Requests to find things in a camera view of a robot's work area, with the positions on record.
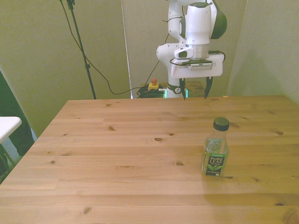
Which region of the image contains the coiled green black cable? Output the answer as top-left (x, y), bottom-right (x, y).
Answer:
top-left (136, 85), bottom-right (166, 99)

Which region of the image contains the clear Pure Leaf tea bottle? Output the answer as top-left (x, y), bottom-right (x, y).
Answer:
top-left (201, 117), bottom-right (230, 178)

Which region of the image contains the yellow emergency stop button box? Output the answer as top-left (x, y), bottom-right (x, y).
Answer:
top-left (148, 78), bottom-right (161, 92)

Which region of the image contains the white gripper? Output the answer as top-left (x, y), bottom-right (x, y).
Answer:
top-left (171, 53), bottom-right (223, 101)

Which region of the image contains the black camera tripod stand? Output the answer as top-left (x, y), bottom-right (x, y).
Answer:
top-left (59, 0), bottom-right (97, 100)

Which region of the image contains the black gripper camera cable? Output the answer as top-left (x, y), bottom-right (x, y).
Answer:
top-left (208, 50), bottom-right (226, 63)

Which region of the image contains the white folding side table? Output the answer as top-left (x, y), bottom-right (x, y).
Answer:
top-left (0, 116), bottom-right (23, 168)

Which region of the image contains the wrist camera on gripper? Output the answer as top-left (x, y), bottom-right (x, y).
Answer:
top-left (173, 47), bottom-right (214, 71)

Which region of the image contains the black cable from tripod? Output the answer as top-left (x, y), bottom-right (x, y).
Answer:
top-left (59, 0), bottom-right (150, 96)

